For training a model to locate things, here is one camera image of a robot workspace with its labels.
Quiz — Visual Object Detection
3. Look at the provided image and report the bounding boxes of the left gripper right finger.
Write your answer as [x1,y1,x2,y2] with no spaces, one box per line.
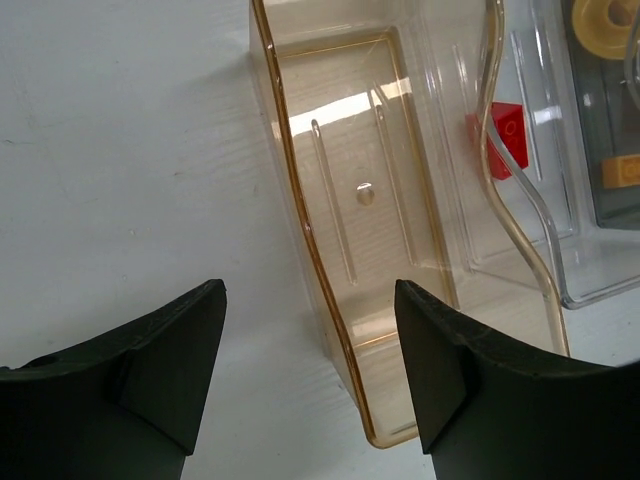
[394,280,639,479]

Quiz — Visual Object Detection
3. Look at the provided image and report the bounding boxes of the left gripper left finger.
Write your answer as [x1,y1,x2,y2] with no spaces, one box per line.
[1,279,227,479]

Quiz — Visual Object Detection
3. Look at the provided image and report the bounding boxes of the clear transparent bin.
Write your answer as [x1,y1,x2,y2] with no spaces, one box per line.
[422,1,639,310]

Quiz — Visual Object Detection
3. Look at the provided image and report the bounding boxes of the orange lego brick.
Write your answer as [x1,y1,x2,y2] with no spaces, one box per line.
[601,154,640,189]

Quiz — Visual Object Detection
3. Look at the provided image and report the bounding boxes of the red slope lego brick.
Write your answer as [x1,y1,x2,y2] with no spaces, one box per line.
[464,101,530,180]

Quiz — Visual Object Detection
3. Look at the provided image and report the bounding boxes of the amber transparent bin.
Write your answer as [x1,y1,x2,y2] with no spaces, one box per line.
[249,1,569,449]

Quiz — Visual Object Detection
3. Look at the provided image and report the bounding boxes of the grey transparent bin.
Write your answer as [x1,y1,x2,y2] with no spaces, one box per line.
[562,1,639,231]

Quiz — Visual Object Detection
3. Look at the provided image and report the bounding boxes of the orange quarter-round lego piece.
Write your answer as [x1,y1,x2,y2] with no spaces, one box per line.
[571,0,639,60]

